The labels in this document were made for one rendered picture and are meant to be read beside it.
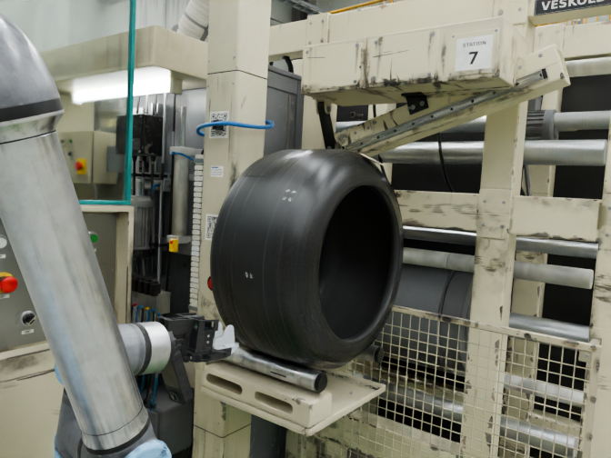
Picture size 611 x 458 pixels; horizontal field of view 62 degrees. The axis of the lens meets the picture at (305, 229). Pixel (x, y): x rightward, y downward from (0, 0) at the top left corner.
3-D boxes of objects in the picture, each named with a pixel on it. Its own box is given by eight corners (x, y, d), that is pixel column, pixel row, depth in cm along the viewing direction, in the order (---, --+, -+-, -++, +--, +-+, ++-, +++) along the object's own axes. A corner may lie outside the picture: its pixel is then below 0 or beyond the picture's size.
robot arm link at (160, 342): (147, 381, 86) (115, 367, 91) (171, 377, 90) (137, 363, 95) (155, 328, 86) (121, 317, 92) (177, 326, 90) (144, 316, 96)
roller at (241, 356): (223, 353, 140) (211, 359, 137) (222, 338, 139) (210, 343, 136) (328, 388, 119) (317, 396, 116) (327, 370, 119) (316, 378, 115)
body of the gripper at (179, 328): (223, 319, 100) (174, 323, 90) (217, 363, 100) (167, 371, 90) (196, 312, 104) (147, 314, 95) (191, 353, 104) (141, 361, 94)
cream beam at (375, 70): (298, 94, 158) (301, 45, 157) (342, 107, 178) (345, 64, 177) (499, 76, 122) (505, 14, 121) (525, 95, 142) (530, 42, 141)
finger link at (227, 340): (250, 324, 108) (219, 327, 100) (246, 353, 107) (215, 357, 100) (240, 322, 109) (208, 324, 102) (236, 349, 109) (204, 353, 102)
